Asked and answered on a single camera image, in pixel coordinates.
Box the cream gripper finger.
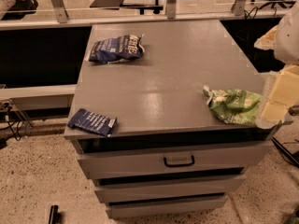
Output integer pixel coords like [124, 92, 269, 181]
[255, 64, 299, 129]
[254, 26, 278, 50]

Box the middle grey drawer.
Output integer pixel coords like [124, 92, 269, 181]
[94, 175, 246, 204]

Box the blue kettle chip bag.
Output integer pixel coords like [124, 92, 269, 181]
[88, 35, 145, 64]

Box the black drawer handle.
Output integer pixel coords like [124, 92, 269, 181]
[163, 155, 195, 168]

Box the black chair top left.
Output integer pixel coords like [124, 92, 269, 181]
[0, 0, 38, 21]

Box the black cables left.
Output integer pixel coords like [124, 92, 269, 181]
[0, 100, 34, 149]

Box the bottom grey drawer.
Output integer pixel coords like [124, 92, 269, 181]
[106, 195, 228, 219]

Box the blue rxbar blueberry bar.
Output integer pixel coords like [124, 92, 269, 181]
[67, 108, 117, 137]

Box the grey drawer cabinet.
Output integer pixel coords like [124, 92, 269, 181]
[64, 20, 273, 208]

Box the black object on floor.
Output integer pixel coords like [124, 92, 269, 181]
[48, 205, 61, 224]

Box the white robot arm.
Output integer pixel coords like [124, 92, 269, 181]
[254, 1, 299, 129]

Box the grey drawer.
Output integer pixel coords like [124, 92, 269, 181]
[106, 195, 228, 219]
[94, 175, 246, 204]
[78, 141, 271, 179]

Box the green jalapeno chip bag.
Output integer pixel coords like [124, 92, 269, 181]
[203, 86, 263, 126]

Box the grey metal railing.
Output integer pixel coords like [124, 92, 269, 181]
[0, 0, 291, 31]

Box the top grey drawer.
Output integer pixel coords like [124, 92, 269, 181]
[78, 141, 271, 179]

